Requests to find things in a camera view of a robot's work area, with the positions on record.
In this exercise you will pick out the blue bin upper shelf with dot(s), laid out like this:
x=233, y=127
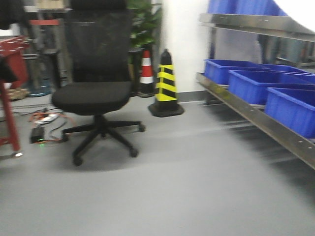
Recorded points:
x=245, y=7

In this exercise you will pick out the red white traffic cone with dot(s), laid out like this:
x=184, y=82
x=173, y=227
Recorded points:
x=146, y=82

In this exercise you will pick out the black office chair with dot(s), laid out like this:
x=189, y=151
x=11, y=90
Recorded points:
x=98, y=39

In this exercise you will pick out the blue bin far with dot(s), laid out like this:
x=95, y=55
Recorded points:
x=217, y=70

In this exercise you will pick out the blue bin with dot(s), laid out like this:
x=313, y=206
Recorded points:
x=251, y=86
x=294, y=108
x=217, y=70

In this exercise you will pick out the blue bin middle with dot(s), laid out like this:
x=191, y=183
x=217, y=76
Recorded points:
x=251, y=86

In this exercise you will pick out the green potted plant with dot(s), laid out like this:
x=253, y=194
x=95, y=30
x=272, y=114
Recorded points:
x=146, y=18

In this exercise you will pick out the black power adapter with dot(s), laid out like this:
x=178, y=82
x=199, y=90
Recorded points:
x=37, y=135

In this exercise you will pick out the blue water jug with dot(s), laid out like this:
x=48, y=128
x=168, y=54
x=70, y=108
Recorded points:
x=40, y=74

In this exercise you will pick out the blue bin near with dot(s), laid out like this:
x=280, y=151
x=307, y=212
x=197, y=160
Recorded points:
x=294, y=108

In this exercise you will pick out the red metal table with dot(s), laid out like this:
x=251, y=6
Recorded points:
x=12, y=73

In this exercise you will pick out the yellow black traffic post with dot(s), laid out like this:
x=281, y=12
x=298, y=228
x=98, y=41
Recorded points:
x=166, y=100

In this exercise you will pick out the stainless steel shelf rail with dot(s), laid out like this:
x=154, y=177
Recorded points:
x=302, y=147

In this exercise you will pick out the upper steel shelf rail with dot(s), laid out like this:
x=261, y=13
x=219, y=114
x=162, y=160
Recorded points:
x=279, y=26

